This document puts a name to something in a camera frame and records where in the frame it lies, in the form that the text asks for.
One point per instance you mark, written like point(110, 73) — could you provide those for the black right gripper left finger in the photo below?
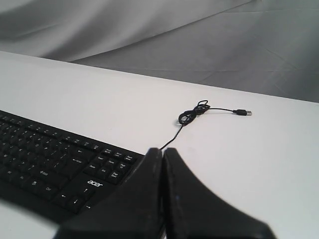
point(133, 211)

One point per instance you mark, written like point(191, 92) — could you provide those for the grey fabric backdrop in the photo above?
point(261, 46)

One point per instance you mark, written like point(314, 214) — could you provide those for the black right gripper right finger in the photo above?
point(192, 211)

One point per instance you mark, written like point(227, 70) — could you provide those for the black acer keyboard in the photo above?
point(57, 173)

